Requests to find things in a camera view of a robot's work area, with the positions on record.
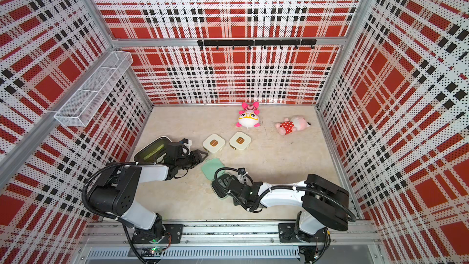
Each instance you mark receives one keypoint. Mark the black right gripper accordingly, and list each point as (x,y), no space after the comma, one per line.
(236,202)

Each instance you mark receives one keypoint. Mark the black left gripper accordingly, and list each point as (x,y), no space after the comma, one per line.
(197,158)

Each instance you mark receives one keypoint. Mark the green nail kit case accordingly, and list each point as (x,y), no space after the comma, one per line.
(210,167)

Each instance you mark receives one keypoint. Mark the cream nail kit case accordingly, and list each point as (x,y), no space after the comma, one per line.
(240,141)
(214,143)

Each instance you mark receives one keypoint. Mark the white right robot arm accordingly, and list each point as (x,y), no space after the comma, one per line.
(324,204)

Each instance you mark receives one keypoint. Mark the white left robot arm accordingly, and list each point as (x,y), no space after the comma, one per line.
(111,191)

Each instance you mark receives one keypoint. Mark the green oval tray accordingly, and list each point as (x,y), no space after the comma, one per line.
(154,152)

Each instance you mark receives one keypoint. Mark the pink owl plush toy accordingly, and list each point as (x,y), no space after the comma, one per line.
(249,115)

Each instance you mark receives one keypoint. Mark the pink strawberry plush toy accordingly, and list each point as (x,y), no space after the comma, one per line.
(295,124)

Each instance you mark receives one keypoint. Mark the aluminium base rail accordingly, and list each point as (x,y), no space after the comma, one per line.
(251,242)

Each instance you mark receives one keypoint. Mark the clear wall shelf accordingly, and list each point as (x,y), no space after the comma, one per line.
(82,106)

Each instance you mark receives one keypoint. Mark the black hook rail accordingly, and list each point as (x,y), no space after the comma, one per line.
(257,42)

